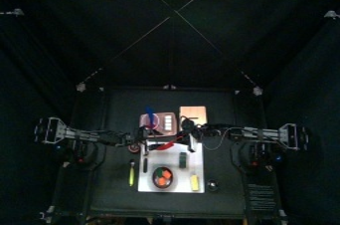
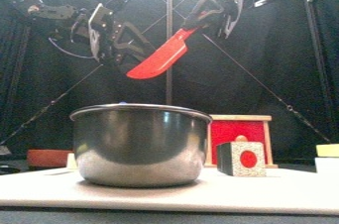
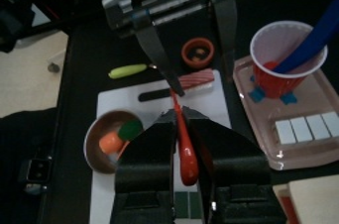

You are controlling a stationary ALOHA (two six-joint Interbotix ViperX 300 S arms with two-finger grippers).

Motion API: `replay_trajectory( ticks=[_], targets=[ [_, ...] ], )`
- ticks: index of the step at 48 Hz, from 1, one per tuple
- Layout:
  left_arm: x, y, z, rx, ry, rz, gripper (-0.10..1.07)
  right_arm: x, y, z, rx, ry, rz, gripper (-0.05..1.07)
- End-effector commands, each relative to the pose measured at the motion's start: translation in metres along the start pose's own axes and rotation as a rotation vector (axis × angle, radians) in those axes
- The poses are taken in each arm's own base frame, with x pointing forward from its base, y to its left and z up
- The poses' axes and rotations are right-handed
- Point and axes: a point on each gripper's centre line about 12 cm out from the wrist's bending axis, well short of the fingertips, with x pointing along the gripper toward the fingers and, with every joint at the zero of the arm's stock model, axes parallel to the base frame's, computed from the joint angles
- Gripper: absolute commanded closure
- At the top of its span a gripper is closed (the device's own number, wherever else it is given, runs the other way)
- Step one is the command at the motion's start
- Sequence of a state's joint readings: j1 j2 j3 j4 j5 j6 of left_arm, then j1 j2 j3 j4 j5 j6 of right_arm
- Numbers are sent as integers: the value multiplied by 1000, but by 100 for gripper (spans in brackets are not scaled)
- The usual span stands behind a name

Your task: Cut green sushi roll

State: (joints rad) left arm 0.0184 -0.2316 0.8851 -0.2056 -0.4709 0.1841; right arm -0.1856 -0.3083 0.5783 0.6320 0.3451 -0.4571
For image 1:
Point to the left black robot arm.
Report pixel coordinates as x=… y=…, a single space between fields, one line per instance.
x=79 y=133

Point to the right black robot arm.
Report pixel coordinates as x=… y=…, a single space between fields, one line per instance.
x=261 y=133

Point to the white rice sushi roll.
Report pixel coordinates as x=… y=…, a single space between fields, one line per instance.
x=168 y=122

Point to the red toy cup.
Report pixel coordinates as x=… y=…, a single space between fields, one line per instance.
x=145 y=123

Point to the pink plastic tray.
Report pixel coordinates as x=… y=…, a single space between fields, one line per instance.
x=169 y=132

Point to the small orange bowl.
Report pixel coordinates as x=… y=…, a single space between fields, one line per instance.
x=133 y=148

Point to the wooden box with red inside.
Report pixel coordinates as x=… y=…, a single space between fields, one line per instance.
x=195 y=112

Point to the blue toy utensil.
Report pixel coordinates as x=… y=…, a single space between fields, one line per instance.
x=151 y=114

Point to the green toy vegetable piece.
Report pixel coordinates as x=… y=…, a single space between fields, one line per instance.
x=159 y=171

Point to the white plastic cutting board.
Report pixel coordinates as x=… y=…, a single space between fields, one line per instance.
x=195 y=166

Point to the orange toy carrot piece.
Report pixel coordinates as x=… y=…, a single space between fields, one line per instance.
x=167 y=173
x=161 y=180

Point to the stainless steel pot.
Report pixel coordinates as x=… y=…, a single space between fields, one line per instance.
x=153 y=177

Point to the yellow-green marker left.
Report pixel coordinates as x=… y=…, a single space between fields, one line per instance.
x=131 y=176

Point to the yellow egg nigiri toy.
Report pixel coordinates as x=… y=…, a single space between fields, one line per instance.
x=195 y=183

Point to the black printed label sheet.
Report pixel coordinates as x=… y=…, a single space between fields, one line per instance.
x=261 y=197

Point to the silver frame corner bracket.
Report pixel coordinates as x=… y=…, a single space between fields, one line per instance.
x=257 y=90
x=80 y=86
x=331 y=14
x=16 y=12

